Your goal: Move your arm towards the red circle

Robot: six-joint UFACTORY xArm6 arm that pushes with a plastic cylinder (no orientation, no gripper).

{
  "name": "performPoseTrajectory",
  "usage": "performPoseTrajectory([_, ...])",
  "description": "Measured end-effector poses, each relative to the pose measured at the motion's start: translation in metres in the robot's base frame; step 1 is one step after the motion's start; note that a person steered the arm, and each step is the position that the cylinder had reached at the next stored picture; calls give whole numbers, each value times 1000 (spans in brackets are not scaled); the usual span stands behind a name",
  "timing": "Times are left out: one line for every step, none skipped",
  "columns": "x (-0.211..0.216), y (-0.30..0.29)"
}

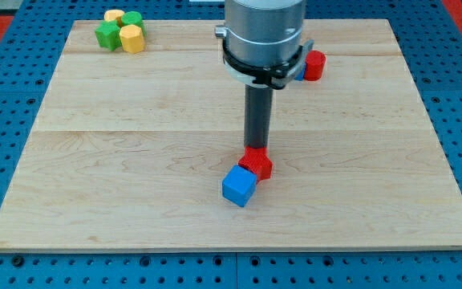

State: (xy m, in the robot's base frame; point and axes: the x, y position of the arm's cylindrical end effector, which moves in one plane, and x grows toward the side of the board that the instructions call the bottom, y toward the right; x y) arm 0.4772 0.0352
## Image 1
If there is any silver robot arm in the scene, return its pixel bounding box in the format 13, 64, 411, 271
215, 0, 313, 90

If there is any blue block behind arm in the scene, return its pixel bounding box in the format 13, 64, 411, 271
294, 67, 306, 81

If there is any red star block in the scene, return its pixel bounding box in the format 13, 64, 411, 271
238, 146, 273, 182

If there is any blue cube block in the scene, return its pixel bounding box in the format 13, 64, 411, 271
222, 165, 257, 207

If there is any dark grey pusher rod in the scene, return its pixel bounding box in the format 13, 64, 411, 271
244, 86, 273, 149

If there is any wooden board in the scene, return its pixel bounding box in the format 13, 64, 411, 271
0, 19, 462, 253

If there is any red cylinder block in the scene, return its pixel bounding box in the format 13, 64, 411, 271
303, 51, 326, 81

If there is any yellow hexagon block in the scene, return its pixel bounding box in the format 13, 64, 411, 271
120, 24, 145, 54

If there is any green cylinder block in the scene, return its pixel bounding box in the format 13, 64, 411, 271
121, 11, 146, 36

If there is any green star block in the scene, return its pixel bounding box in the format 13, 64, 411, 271
95, 20, 122, 51

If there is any yellow cylinder block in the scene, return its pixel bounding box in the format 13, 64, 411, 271
103, 9, 125, 26

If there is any black clamp ring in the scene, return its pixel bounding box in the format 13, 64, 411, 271
221, 39, 315, 91

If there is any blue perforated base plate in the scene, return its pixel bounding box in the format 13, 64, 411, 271
0, 1, 462, 288

